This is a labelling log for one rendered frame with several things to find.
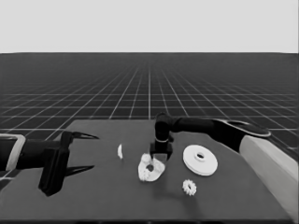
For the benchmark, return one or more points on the large thick white disc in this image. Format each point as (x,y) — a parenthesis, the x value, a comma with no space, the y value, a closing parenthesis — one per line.
(208,166)

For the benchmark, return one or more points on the white round carrier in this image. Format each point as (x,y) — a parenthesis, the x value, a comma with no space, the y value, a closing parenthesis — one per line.
(156,174)

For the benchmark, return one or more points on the thin white T-shaped piece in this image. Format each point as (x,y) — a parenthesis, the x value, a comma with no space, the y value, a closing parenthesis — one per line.
(120,151)

